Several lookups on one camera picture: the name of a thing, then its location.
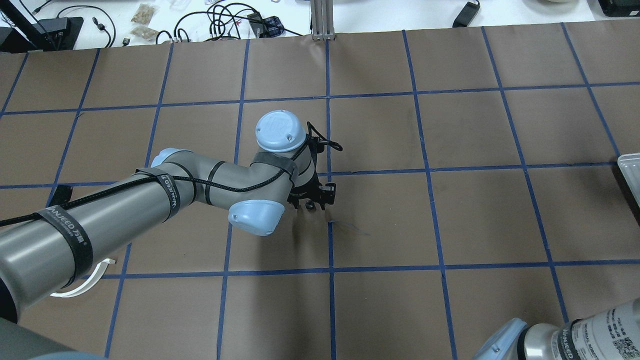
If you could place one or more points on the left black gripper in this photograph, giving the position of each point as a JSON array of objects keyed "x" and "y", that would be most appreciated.
[{"x": 303, "y": 192}]

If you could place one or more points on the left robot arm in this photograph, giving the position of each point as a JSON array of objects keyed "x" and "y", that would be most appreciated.
[{"x": 52, "y": 248}]

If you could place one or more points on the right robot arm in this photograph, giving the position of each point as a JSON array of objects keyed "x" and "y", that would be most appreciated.
[{"x": 612, "y": 334}]

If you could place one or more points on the right small parts bag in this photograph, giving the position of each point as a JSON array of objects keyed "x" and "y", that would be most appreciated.
[{"x": 144, "y": 32}]

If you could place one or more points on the small parts bag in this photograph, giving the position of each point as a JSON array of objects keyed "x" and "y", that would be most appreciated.
[
  {"x": 144, "y": 32},
  {"x": 144, "y": 14}
]

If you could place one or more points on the black power adapter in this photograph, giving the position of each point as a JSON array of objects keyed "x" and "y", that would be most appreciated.
[{"x": 467, "y": 14}]

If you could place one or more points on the left small parts bag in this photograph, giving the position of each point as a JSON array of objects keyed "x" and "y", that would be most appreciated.
[{"x": 144, "y": 14}]

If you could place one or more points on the black brake pad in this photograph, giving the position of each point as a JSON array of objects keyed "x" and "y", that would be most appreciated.
[{"x": 62, "y": 195}]

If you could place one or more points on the aluminium frame post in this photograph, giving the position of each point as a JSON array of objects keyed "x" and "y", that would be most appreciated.
[{"x": 322, "y": 20}]

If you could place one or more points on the white curved plastic bracket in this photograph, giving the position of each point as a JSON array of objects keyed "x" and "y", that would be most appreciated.
[{"x": 86, "y": 285}]

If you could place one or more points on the black camera stand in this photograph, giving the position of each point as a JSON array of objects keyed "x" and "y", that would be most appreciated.
[{"x": 23, "y": 33}]

